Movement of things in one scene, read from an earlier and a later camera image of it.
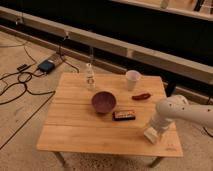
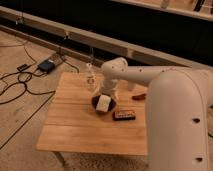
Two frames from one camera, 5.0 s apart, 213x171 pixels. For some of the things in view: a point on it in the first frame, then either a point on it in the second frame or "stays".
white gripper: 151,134 → 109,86
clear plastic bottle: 90,78 stays
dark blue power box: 46,66 stays
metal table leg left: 60,157 stays
